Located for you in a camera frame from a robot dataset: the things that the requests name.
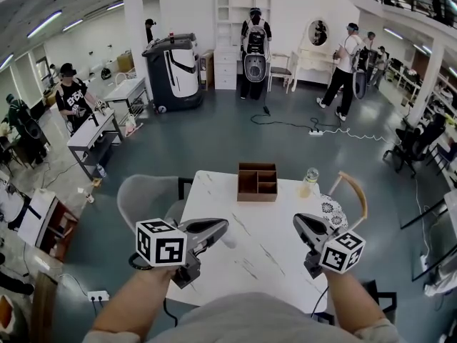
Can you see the white power strip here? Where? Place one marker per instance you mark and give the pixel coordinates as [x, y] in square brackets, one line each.
[98, 296]
[316, 132]

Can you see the white top red cabinet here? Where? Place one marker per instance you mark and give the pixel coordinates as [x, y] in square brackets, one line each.
[34, 220]

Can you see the brown wooden compartment box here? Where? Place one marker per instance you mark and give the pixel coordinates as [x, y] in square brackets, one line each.
[246, 193]

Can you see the white vanity with oval mirror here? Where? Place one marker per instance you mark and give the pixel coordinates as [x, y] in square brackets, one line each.
[314, 63]

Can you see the clear bottle green band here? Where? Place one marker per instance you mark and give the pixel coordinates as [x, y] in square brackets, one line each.
[307, 188]

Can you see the wooden back chair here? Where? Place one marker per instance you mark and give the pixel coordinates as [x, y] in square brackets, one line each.
[358, 191]

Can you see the floral seat cushion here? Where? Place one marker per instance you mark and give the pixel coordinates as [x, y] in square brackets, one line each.
[332, 209]

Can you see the small bottle red label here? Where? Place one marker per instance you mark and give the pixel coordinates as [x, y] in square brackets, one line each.
[90, 198]

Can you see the white plastic jug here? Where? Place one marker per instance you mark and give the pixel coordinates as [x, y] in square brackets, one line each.
[131, 123]

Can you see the black white backpack rig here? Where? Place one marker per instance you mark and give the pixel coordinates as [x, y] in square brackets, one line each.
[255, 59]
[360, 77]

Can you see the clear plastic water bottle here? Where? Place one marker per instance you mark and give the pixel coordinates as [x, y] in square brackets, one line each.
[101, 170]

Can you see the white sink table arched faucet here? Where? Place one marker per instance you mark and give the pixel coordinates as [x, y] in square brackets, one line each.
[125, 89]

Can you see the white sink table grey frame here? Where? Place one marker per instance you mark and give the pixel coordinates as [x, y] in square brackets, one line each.
[89, 130]

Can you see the narrow wooden cabinet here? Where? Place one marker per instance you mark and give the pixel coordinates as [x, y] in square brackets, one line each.
[206, 70]

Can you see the white shelf cabinet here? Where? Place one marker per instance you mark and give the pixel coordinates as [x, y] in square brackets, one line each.
[226, 66]

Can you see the grey upholstered chair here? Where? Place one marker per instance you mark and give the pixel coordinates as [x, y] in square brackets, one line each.
[143, 195]

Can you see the dark grey white machine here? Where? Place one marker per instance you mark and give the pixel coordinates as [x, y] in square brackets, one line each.
[160, 80]

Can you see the black office chair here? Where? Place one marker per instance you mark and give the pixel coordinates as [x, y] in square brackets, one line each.
[407, 148]

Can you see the white desk black frame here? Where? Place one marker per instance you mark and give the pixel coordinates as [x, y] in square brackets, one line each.
[451, 206]

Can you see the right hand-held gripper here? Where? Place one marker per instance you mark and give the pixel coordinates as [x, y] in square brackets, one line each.
[342, 252]

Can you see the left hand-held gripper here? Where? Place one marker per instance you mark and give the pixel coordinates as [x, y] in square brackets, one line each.
[160, 243]

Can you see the white chair dark seat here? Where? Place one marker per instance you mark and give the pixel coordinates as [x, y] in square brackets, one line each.
[280, 70]

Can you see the person's left forearm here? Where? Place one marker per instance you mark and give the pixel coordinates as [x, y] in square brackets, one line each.
[135, 298]

